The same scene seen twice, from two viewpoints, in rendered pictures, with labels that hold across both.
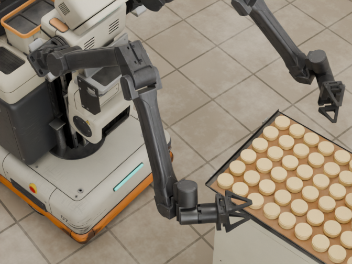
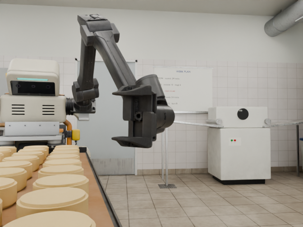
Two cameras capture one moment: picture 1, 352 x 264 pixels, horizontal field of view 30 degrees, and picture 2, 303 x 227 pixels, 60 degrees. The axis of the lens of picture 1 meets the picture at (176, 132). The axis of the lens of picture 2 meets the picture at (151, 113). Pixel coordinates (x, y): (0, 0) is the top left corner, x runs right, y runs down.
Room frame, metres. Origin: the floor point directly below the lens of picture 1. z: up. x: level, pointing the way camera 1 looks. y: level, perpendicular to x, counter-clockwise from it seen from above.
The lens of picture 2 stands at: (1.05, -0.82, 0.98)
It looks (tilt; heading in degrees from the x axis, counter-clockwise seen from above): 2 degrees up; 33
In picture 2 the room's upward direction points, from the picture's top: straight up
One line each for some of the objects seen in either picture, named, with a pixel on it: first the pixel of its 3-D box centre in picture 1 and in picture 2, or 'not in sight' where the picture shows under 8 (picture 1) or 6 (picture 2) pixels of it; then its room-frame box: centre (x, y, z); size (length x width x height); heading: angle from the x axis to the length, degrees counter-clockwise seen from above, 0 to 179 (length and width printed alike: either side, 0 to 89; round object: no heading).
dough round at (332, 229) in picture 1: (332, 229); not in sight; (1.02, -0.45, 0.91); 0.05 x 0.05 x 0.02
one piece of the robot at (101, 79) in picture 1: (111, 72); (32, 146); (1.73, 0.24, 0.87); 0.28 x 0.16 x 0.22; 140
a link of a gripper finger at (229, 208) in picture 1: (235, 206); not in sight; (1.04, -0.17, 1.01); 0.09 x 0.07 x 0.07; 95
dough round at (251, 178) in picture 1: (251, 178); not in sight; (1.20, -0.23, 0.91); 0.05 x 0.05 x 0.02
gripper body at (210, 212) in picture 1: (209, 212); not in sight; (1.03, -0.09, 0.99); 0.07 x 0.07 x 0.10; 5
